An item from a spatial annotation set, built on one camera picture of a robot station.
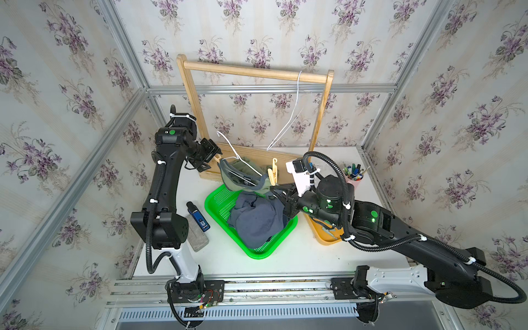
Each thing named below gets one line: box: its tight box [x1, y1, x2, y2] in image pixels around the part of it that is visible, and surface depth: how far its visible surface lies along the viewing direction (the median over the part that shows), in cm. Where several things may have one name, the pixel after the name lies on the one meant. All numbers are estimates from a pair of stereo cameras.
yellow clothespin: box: [267, 157, 278, 187], surface depth 55 cm
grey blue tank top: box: [227, 190, 289, 249], surface depth 82 cm
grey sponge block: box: [184, 214, 209, 253], surface depth 86 cm
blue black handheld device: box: [186, 201, 212, 233], surface depth 90 cm
